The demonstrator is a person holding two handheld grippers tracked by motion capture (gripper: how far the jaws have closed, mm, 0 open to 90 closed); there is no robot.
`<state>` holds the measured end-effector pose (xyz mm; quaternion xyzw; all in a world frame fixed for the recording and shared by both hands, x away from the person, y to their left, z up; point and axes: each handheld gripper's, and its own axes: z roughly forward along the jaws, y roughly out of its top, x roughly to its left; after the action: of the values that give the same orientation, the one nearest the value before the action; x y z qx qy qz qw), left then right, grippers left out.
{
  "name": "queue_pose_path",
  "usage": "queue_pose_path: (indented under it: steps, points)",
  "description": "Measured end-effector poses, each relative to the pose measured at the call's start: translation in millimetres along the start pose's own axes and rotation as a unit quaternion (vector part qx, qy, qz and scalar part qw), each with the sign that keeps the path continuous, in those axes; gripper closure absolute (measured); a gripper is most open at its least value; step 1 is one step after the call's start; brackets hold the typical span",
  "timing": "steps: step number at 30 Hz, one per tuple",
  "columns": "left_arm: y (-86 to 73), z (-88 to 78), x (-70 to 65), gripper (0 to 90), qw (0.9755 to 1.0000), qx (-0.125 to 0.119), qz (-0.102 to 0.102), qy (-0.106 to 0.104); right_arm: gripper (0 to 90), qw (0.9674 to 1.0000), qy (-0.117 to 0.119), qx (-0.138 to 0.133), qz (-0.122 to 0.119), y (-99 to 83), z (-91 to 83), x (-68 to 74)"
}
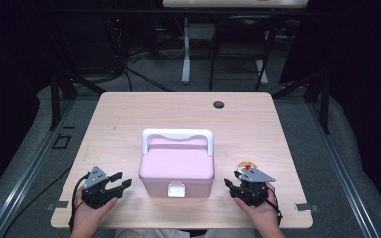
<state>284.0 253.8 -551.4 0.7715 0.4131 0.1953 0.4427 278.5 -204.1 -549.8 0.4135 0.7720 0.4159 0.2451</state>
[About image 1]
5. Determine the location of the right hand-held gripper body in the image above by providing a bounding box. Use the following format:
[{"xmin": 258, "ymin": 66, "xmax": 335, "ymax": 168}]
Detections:
[{"xmin": 236, "ymin": 167, "xmax": 276, "ymax": 208}]

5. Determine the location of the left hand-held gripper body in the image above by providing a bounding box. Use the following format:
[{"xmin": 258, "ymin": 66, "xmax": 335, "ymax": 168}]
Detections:
[{"xmin": 80, "ymin": 165, "xmax": 120, "ymax": 210}]

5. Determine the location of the pink storage box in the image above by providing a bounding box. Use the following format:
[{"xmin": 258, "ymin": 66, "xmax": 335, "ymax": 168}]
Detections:
[{"xmin": 138, "ymin": 128, "xmax": 216, "ymax": 199}]

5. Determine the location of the person's left hand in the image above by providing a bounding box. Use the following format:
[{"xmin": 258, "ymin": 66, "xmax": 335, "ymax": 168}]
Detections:
[{"xmin": 70, "ymin": 188, "xmax": 118, "ymax": 232}]

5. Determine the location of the person's right hand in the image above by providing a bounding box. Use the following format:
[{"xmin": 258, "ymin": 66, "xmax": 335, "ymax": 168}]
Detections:
[{"xmin": 234, "ymin": 183, "xmax": 282, "ymax": 229}]

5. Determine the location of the small round red-topped item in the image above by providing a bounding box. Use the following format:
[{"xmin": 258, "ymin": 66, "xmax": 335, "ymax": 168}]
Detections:
[{"xmin": 237, "ymin": 161, "xmax": 258, "ymax": 173}]

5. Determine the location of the black metal stand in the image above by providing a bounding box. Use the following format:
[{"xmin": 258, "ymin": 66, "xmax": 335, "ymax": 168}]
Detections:
[
  {"xmin": 272, "ymin": 68, "xmax": 332, "ymax": 135},
  {"xmin": 48, "ymin": 68, "xmax": 107, "ymax": 132}
]

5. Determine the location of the white desk with legs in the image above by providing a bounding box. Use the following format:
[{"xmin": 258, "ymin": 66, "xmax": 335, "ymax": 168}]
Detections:
[{"xmin": 162, "ymin": 0, "xmax": 309, "ymax": 86}]

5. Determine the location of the dark computer cabinet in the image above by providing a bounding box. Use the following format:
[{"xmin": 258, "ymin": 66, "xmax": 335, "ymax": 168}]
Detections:
[{"xmin": 58, "ymin": 11, "xmax": 122, "ymax": 76}]

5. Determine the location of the black chair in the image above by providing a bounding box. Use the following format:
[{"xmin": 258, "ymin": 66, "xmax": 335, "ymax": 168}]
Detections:
[{"xmin": 208, "ymin": 14, "xmax": 281, "ymax": 92}]

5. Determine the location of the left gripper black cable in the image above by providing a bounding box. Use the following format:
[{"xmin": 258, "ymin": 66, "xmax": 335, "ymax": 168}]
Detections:
[{"xmin": 68, "ymin": 172, "xmax": 92, "ymax": 232}]

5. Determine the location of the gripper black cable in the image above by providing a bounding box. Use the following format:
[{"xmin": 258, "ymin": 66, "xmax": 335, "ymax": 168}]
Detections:
[
  {"xmin": 265, "ymin": 187, "xmax": 284, "ymax": 226},
  {"xmin": 68, "ymin": 172, "xmax": 92, "ymax": 232}
]

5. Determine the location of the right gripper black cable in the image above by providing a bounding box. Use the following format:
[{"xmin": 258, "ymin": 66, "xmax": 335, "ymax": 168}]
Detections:
[{"xmin": 265, "ymin": 187, "xmax": 284, "ymax": 226}]

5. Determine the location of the black floor cable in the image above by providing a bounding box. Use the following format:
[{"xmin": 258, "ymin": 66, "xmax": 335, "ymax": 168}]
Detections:
[{"xmin": 1, "ymin": 164, "xmax": 73, "ymax": 238}]

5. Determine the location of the aluminium floor rail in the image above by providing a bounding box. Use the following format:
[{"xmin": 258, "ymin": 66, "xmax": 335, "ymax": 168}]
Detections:
[
  {"xmin": 0, "ymin": 98, "xmax": 77, "ymax": 238},
  {"xmin": 309, "ymin": 98, "xmax": 380, "ymax": 238}
]

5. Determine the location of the bundle of floor cables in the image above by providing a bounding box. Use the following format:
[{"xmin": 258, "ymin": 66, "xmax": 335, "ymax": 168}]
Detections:
[{"xmin": 110, "ymin": 18, "xmax": 175, "ymax": 93}]

